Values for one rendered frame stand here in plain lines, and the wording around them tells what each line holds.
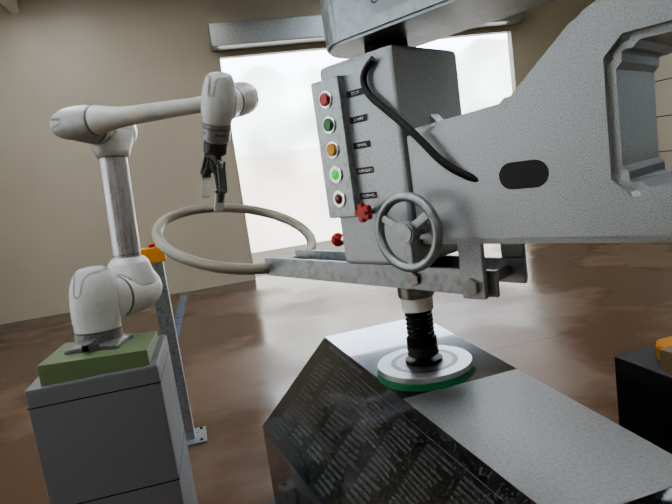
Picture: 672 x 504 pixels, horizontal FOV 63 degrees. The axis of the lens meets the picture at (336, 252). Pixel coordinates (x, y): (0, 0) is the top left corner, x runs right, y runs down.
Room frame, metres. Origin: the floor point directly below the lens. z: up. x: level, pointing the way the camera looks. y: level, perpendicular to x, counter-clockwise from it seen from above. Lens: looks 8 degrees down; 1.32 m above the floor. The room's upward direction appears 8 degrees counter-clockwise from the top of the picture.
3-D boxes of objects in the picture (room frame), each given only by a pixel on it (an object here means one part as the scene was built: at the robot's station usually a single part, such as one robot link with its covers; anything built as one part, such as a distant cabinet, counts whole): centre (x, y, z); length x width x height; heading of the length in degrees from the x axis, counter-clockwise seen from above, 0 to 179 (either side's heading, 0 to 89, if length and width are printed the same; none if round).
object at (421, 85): (1.13, -0.22, 1.32); 0.36 x 0.22 x 0.45; 44
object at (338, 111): (1.16, -0.03, 1.37); 0.08 x 0.03 x 0.28; 44
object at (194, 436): (2.88, 0.95, 0.54); 0.20 x 0.20 x 1.09; 14
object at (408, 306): (1.19, -0.16, 1.02); 0.07 x 0.07 x 0.04
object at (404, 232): (1.02, -0.16, 1.20); 0.15 x 0.10 x 0.15; 44
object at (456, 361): (1.19, -0.16, 0.87); 0.21 x 0.21 x 0.01
